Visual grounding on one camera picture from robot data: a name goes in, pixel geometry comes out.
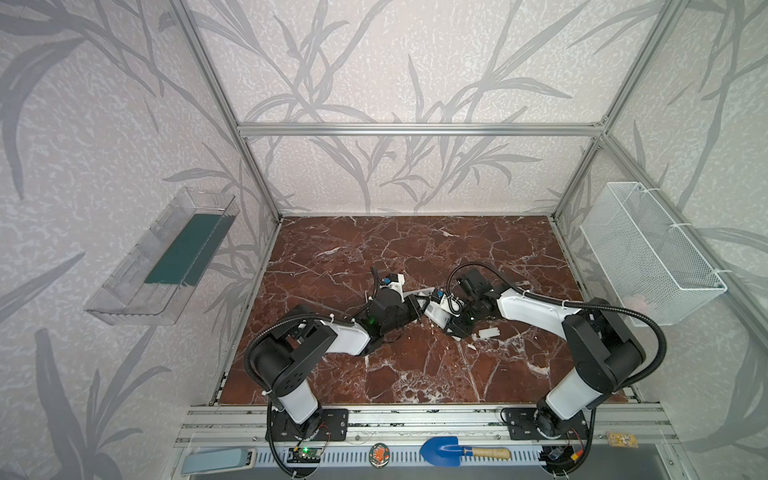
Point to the aluminium frame rail front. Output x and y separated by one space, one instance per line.
411 424

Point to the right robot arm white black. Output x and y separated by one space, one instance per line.
605 353

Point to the clear plastic wall bin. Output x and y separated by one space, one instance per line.
153 284

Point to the white wire mesh basket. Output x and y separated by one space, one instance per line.
643 250

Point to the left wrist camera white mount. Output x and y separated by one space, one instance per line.
393 282

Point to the yellow small circuit board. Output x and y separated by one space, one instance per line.
622 440

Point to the white remote control face up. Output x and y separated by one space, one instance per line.
440 313

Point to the blue toy shovel wooden handle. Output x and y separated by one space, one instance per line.
447 452

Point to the small green circuit board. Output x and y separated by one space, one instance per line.
304 455

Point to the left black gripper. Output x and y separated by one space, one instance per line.
411 306

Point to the pink object in basket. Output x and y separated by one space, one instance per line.
637 303

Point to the grey blue flat device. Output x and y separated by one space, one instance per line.
218 461

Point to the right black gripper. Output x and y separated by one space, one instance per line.
459 318

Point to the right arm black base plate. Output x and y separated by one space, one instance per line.
531 423

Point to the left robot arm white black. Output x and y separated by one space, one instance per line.
282 357

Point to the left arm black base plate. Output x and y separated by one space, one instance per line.
326 424

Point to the white remote control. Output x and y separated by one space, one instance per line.
420 293

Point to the round orange badge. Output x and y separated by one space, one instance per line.
379 455

